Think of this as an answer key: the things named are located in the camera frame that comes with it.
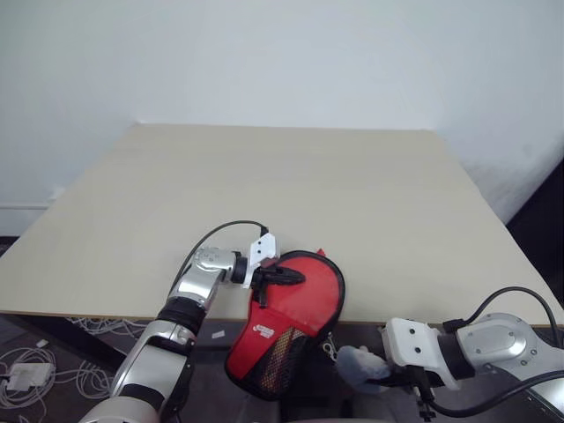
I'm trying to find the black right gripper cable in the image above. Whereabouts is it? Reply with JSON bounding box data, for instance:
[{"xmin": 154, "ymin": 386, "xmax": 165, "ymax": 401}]
[{"xmin": 421, "ymin": 368, "xmax": 564, "ymax": 419}]

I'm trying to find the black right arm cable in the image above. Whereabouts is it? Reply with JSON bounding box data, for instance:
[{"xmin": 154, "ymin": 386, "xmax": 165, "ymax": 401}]
[{"xmin": 442, "ymin": 286, "xmax": 564, "ymax": 341}]

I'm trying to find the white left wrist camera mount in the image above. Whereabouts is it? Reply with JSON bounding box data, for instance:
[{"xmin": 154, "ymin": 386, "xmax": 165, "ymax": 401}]
[{"xmin": 241, "ymin": 234, "xmax": 282, "ymax": 292}]

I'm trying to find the blue-grey plush ball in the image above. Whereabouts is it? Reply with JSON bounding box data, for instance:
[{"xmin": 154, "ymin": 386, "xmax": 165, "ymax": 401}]
[{"xmin": 336, "ymin": 344, "xmax": 391, "ymax": 396}]

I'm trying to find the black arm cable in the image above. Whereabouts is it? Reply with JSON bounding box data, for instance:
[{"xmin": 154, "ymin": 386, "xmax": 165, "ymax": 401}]
[
  {"xmin": 442, "ymin": 286, "xmax": 564, "ymax": 341},
  {"xmin": 169, "ymin": 219, "xmax": 271, "ymax": 309}
]

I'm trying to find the black table frame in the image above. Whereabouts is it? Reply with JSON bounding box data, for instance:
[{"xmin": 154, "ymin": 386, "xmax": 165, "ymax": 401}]
[{"xmin": 0, "ymin": 311, "xmax": 133, "ymax": 367}]

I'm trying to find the white floor cable tangle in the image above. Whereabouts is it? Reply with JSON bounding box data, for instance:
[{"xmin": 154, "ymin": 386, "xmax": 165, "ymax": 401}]
[{"xmin": 0, "ymin": 315, "xmax": 149, "ymax": 416}]

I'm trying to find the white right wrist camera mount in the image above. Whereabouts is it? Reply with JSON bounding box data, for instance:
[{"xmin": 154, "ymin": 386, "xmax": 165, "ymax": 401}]
[{"xmin": 380, "ymin": 317, "xmax": 462, "ymax": 391}]

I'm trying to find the red black paddle case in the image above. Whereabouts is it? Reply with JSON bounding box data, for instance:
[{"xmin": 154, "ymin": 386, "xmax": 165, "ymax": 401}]
[{"xmin": 224, "ymin": 248, "xmax": 347, "ymax": 403}]

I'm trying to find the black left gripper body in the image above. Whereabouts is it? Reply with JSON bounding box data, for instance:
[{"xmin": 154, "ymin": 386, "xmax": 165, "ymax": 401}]
[{"xmin": 251, "ymin": 258, "xmax": 278, "ymax": 308}]

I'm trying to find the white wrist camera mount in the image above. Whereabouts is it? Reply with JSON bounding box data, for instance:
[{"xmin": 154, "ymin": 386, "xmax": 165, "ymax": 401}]
[
  {"xmin": 241, "ymin": 234, "xmax": 282, "ymax": 292},
  {"xmin": 380, "ymin": 317, "xmax": 462, "ymax": 391}
]

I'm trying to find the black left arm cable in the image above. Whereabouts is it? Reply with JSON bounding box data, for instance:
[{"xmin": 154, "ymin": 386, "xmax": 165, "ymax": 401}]
[{"xmin": 169, "ymin": 219, "xmax": 271, "ymax": 309}]

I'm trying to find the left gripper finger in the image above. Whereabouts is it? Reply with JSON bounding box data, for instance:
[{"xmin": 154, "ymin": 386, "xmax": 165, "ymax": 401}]
[{"xmin": 266, "ymin": 266, "xmax": 307, "ymax": 287}]

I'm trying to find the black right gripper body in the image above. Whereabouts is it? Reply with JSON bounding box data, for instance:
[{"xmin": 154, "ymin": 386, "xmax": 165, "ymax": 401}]
[{"xmin": 379, "ymin": 364, "xmax": 437, "ymax": 423}]

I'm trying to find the white power adapter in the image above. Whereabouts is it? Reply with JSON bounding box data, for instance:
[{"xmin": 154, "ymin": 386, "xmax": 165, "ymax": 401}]
[{"xmin": 7, "ymin": 362, "xmax": 53, "ymax": 394}]

